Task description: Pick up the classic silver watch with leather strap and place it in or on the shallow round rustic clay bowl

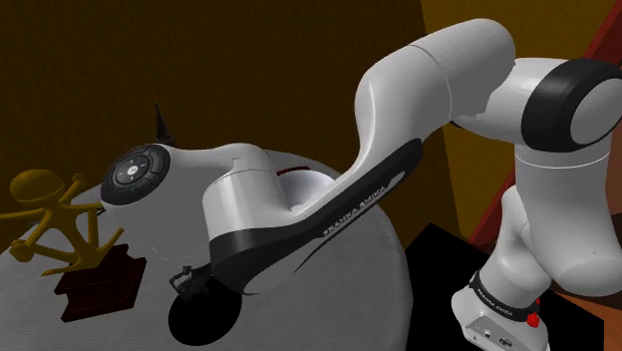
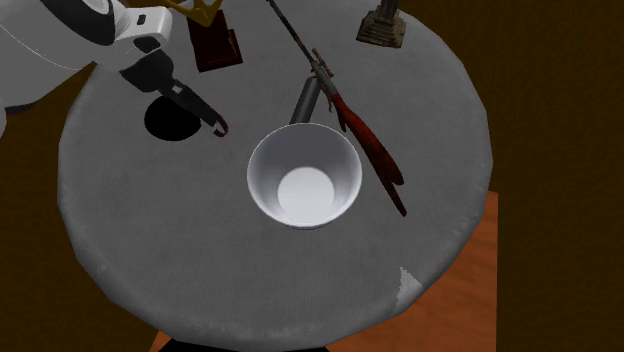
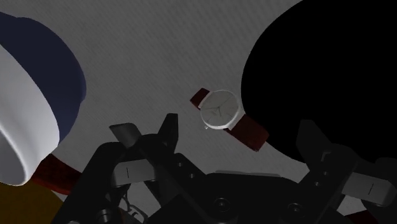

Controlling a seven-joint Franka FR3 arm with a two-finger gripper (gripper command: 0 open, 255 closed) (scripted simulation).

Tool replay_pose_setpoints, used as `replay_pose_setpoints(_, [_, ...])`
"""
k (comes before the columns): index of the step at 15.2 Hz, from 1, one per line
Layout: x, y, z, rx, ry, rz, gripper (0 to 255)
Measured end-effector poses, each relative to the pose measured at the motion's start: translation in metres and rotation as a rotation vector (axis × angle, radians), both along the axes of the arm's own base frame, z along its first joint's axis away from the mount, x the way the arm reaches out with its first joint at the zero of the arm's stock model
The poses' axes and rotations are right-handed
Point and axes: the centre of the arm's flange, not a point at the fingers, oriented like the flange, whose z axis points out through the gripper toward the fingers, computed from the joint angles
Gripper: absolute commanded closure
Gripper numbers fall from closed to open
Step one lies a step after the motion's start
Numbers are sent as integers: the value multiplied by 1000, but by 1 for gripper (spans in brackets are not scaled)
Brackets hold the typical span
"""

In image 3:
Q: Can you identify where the black round object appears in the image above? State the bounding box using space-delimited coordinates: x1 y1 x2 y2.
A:
240 0 397 165

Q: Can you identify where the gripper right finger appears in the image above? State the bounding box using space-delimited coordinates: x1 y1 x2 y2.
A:
279 119 397 224

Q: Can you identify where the yellow round object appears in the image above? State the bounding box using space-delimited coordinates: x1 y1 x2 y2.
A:
0 181 65 224

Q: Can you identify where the red textured flat object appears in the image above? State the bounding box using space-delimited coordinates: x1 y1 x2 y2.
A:
30 153 82 195

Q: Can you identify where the red strap white wristwatch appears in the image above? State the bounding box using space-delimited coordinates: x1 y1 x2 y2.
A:
190 87 270 152

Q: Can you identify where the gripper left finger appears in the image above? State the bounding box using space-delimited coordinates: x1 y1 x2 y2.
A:
51 113 212 224

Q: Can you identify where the white and navy cup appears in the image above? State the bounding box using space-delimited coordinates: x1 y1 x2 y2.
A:
0 11 87 186

